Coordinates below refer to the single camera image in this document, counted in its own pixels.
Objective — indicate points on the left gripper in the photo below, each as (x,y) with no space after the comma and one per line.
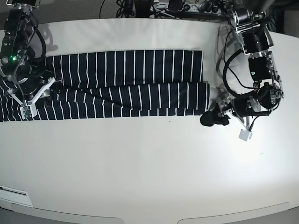
(238,107)

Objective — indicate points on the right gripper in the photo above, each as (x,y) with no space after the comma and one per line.
(34,87)

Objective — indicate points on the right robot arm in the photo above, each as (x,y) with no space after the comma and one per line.
(23,67)

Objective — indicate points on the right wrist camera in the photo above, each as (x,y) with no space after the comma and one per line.
(28,111)

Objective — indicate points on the navy white striped T-shirt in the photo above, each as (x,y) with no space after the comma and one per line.
(132,83)

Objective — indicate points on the white power strip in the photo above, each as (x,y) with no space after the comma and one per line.
(198,8)

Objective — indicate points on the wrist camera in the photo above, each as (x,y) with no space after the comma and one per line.
(28,111)
(245,135)

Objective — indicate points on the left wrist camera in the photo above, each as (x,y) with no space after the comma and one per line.
(245,135)

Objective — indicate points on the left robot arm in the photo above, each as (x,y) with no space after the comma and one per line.
(248,21)

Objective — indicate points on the white label sticker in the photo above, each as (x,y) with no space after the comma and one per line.
(15,196)

